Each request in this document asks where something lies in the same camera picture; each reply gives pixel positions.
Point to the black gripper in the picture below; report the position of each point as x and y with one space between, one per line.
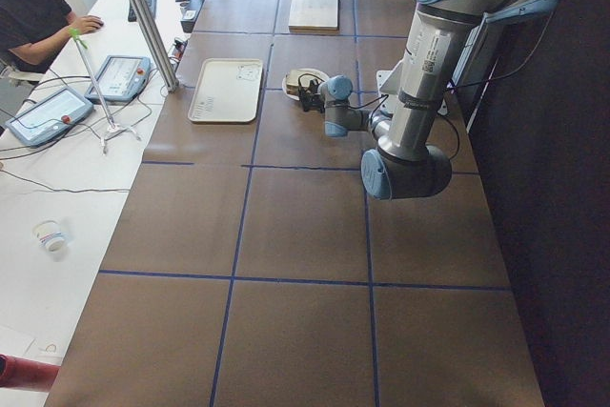
312 93

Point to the bread slice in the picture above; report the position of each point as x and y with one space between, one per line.
296 79

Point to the aluminium frame post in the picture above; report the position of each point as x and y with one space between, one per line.
155 44

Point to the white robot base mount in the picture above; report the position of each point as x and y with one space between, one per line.
387 84

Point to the wooden cutting board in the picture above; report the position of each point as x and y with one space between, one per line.
317 16

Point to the person in black shirt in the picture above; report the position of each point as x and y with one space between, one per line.
33 32

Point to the small metal tripod stand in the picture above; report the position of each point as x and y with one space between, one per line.
114 129

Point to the paper cup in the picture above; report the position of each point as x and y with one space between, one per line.
50 236

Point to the far teach pendant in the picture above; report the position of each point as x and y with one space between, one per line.
122 77

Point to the teach pendant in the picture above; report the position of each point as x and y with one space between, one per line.
48 119
122 77

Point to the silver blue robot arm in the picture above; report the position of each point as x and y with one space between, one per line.
403 165

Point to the white round plate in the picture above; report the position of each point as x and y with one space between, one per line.
321 74

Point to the brown paper table cover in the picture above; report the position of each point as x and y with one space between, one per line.
250 268

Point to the near teach pendant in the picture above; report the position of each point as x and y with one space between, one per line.
48 119

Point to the cream bear serving tray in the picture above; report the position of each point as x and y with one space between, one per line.
227 91

